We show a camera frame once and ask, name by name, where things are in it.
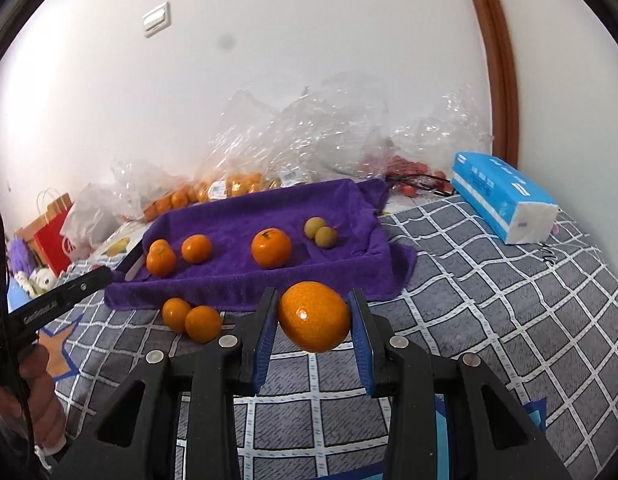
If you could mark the large orange mandarin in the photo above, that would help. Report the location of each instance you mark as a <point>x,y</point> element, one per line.
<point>314,317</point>

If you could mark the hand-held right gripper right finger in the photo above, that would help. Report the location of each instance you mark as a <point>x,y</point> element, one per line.
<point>361,345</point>

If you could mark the white wall switch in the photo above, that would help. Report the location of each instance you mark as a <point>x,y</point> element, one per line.
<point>156,20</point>

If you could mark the person's left hand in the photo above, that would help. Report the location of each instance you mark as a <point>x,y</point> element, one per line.
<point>41,400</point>

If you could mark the heap of small red fruits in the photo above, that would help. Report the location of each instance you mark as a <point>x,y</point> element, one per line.
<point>414,165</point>

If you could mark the small orange mandarin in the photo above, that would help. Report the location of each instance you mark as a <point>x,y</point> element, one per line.
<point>175,314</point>
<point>161,261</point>
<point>160,244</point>
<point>204,324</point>
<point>196,249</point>

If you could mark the large orange with stem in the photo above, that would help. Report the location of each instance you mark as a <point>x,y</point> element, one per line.
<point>271,247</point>

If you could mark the fruit-print mat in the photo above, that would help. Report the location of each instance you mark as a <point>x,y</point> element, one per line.
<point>116,242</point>

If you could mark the grey checked blanket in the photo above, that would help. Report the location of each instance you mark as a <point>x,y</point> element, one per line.
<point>489,310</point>

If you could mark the white plush toy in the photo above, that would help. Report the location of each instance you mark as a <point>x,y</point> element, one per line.
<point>41,280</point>

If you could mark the person's left forearm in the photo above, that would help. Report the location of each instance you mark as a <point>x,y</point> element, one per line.
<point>4,452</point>

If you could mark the white flat stick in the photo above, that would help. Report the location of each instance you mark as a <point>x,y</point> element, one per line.
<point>134,266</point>

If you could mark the white plastic bag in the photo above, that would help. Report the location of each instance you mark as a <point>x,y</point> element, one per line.
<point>89,215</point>

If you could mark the brown wooden door frame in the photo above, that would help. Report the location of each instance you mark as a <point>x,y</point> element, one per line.
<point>494,60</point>

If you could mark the purple towel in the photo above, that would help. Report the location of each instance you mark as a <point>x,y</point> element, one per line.
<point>239,215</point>

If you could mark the clear plastic bag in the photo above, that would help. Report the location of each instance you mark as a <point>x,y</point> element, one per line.
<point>439,125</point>
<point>134,180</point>
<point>329,125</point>
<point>239,135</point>

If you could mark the small yellow round fruit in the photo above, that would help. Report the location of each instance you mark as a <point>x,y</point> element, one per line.
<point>312,224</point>
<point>326,237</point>

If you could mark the blue tissue pack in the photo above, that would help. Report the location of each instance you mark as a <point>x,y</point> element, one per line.
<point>489,180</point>

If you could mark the purple fluffy item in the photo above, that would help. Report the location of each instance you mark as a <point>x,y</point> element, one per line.
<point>19,255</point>

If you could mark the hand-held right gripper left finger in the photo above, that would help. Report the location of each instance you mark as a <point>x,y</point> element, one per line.
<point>266,345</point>

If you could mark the red paper bag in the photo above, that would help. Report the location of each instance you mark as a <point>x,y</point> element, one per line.
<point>51,250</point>

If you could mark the brown paper bag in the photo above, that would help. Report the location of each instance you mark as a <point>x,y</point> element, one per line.
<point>26,235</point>

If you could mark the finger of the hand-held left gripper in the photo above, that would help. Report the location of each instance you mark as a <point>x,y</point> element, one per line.
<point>89,282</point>

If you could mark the heap of bagged oranges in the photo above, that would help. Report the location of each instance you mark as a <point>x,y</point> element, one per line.
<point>239,185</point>
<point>164,205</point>

